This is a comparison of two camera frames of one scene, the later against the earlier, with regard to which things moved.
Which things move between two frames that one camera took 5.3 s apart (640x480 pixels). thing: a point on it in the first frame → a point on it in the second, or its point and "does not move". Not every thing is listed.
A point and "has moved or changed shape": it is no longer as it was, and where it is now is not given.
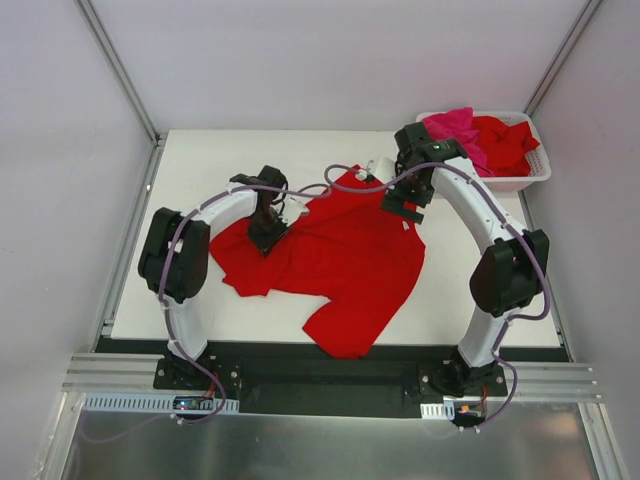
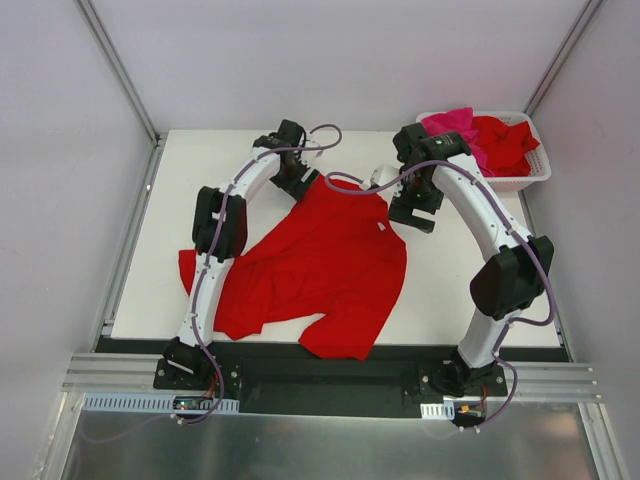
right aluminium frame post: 587,13 does not move
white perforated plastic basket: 539,170 does not move
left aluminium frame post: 120,69 does not move
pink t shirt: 460,124 does not move
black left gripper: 267,235 → 298,182
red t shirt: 352,249 has moved or changed shape
